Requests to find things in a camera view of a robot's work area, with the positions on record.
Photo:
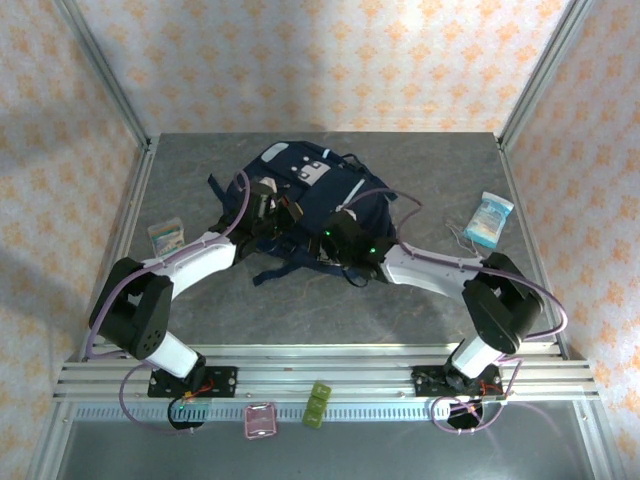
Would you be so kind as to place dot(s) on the navy blue backpack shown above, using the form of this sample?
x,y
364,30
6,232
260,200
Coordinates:
x,y
325,185

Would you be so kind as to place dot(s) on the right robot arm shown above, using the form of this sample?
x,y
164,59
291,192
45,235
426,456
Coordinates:
x,y
505,305

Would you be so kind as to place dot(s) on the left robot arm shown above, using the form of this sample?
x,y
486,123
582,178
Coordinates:
x,y
135,315

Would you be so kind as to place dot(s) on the clear pack of sticky flags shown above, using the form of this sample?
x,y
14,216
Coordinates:
x,y
167,237

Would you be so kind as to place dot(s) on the blue white tissue pack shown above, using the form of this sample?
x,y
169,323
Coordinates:
x,y
487,220

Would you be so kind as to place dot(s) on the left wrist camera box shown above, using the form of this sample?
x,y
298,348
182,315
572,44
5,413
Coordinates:
x,y
268,185

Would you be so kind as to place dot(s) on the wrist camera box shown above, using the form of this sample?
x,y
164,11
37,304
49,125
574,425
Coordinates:
x,y
268,185
349,214

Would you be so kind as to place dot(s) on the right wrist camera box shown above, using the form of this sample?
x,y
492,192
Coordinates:
x,y
349,214

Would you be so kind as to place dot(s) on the aluminium front rail frame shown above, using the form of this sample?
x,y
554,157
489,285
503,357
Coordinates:
x,y
320,360

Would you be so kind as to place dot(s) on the aluminium left side rail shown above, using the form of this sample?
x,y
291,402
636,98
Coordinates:
x,y
140,185

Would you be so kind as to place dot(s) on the aluminium rail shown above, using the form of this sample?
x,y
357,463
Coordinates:
x,y
140,185
512,185

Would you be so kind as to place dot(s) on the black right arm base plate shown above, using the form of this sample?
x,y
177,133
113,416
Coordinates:
x,y
425,381

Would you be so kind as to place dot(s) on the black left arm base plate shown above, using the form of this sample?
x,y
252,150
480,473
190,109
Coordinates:
x,y
225,381

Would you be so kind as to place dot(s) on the aluminium right side rail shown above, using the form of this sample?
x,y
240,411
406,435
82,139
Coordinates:
x,y
512,185

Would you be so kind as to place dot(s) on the aluminium left corner post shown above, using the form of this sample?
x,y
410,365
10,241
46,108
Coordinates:
x,y
104,75

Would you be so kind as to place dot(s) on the aluminium corner post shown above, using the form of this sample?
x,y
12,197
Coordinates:
x,y
104,75
542,75

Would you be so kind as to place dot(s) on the aluminium right corner post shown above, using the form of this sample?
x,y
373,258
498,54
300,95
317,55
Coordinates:
x,y
542,75

